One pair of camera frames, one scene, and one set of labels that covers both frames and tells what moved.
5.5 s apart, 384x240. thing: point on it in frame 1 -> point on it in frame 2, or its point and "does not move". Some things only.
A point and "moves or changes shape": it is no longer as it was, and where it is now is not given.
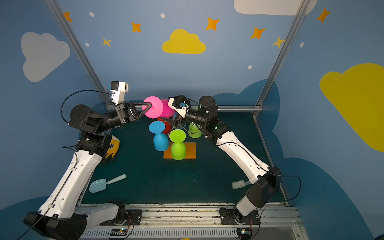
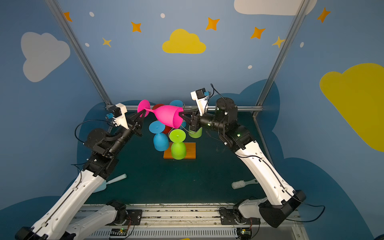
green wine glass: (178, 147) does not move
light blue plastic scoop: (100, 185) does not move
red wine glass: (168, 127) -> (167, 128)
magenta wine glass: (160, 108) moves or changes shape
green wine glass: (194, 131) does not move
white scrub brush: (239, 184) does not move
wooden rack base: (190, 151) does not move
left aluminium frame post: (70, 36) does not move
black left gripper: (128, 112) -> (133, 123)
